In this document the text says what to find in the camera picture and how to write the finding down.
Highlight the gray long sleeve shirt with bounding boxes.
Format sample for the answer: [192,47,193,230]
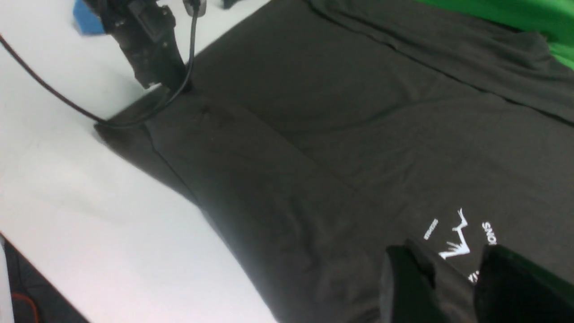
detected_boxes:
[96,0,574,323]

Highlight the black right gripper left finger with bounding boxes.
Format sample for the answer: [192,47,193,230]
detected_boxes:
[379,240,449,323]

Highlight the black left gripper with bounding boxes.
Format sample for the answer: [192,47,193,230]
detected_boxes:
[84,0,186,90]

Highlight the black left camera cable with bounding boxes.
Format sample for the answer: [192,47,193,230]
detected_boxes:
[0,0,200,130]

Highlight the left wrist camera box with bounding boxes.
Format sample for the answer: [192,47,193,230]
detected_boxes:
[182,0,207,17]

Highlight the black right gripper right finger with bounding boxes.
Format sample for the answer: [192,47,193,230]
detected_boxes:
[474,245,574,323]

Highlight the blue crumpled shirt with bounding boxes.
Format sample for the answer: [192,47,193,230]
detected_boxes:
[72,0,106,36]

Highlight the green backdrop cloth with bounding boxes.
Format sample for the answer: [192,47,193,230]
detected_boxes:
[425,0,574,68]

